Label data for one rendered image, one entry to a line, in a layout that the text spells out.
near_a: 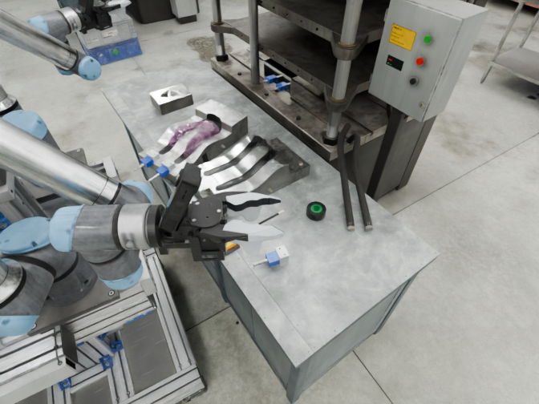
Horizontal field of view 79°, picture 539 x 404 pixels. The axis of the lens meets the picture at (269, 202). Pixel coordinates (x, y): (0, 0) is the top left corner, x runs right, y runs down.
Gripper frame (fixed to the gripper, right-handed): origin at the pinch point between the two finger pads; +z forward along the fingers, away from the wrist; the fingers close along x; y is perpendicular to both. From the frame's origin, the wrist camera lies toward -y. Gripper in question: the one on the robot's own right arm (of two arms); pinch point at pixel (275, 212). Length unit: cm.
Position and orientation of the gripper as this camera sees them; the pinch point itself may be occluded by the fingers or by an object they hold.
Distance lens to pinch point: 53.4
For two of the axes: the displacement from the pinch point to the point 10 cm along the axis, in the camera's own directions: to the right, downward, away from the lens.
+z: 10.0, -0.3, 0.3
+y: 0.0, 7.6, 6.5
